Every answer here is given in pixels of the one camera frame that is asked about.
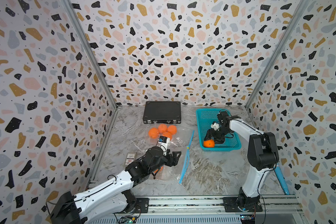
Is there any orange fruit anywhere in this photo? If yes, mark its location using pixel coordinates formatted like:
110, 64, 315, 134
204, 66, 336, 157
153, 166, 164, 173
203, 139, 215, 148

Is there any clear zip-top bag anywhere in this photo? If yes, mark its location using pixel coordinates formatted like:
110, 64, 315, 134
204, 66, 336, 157
137, 137, 192, 185
143, 124, 195, 149

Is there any teal plastic basket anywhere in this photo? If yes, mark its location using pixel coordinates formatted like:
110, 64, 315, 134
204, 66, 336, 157
196, 108, 241, 152

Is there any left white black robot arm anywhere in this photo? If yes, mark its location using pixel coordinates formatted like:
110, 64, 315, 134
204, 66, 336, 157
49, 146, 182, 224

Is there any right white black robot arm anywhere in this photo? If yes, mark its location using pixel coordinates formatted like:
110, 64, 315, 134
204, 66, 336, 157
203, 109, 279, 212

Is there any orange in far bag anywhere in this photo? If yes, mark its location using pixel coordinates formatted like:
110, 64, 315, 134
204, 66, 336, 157
158, 124, 168, 133
148, 128, 160, 139
162, 132, 173, 140
167, 125, 177, 135

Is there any small printed packet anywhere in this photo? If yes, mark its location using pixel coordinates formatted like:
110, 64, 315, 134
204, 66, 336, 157
124, 152, 137, 167

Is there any black hard case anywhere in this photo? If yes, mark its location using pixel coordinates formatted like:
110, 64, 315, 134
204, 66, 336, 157
143, 101, 182, 124

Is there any green circuit board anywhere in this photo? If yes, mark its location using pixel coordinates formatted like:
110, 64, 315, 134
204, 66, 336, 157
119, 216, 137, 224

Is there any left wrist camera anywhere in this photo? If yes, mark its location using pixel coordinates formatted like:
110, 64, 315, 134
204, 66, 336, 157
157, 135, 170, 151

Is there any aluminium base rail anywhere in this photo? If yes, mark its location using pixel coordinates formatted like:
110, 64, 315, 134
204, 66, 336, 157
89, 195, 308, 224

